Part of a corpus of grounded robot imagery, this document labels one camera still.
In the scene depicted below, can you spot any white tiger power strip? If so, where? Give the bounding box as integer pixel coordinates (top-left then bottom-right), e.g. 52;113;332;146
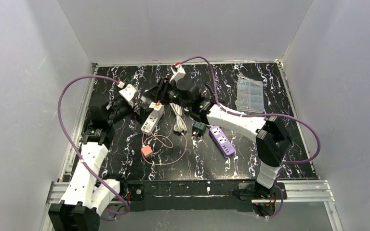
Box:
141;103;165;136

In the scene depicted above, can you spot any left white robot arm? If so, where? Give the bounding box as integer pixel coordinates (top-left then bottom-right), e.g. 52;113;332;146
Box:
48;90;144;231

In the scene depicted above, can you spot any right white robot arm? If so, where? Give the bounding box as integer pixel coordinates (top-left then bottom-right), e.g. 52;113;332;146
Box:
144;78;292;196

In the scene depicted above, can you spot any green power adapter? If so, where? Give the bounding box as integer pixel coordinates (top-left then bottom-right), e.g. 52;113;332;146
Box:
192;121;207;137

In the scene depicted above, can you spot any purple power strip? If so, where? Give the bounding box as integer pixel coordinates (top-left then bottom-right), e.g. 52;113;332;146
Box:
209;126;236;157

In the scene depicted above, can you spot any clear plastic parts box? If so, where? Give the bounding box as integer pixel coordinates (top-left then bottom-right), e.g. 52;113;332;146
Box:
236;78;264;114

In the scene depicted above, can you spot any white coiled power cord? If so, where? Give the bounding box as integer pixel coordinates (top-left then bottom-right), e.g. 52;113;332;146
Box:
170;103;188;135

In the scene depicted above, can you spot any pink charger with cable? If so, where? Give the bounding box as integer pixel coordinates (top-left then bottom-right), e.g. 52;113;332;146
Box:
141;130;188;167

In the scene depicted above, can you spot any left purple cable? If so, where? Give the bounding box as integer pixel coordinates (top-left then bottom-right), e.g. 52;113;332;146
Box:
58;75;132;221

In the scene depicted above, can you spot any purple cable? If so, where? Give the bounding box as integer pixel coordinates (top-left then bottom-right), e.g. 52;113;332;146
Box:
58;75;132;221
180;56;322;218

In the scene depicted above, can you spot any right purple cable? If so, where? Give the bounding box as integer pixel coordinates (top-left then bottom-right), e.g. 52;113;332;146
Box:
180;56;322;218

